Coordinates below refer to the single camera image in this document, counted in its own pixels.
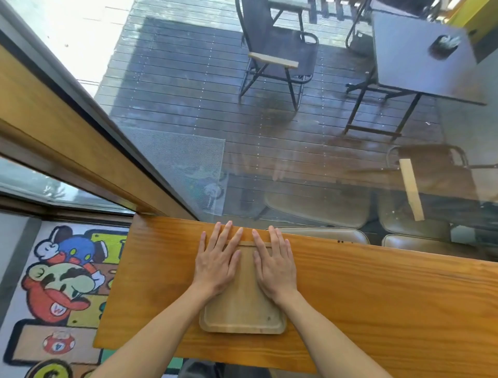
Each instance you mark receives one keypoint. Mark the person's right hand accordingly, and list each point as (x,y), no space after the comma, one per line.
(278,272)

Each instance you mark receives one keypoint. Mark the dark square outdoor table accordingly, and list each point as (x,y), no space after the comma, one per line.
(412,58)

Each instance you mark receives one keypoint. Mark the black ashtray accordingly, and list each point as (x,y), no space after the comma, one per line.
(443,46)

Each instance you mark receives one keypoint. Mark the wooden door frame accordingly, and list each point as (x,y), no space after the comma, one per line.
(58,128)

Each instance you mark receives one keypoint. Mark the person's left forearm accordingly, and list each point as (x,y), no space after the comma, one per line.
(155,339)

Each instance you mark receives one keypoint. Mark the cartoon floor mat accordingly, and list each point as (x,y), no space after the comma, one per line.
(58,280)

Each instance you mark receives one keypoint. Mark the wooden picket fence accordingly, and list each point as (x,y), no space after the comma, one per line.
(327,9)

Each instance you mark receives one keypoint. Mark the grey folding chair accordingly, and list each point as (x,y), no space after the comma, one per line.
(280,46)

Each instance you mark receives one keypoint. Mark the black folding chair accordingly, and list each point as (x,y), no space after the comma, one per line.
(400,6)

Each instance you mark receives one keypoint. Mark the person's right forearm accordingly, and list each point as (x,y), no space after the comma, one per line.
(330,339)

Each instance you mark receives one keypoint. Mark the person's left hand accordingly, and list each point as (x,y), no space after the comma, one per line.
(216,268)

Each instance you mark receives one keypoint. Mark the grey door mat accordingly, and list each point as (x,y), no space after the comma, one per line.
(175,163)

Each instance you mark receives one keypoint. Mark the brown folding chair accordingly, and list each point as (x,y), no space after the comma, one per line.
(432,171)

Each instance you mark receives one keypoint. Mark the wooden tray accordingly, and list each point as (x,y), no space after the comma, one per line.
(241,311)

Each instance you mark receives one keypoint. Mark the person's grey trousers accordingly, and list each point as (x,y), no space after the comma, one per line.
(218,370)

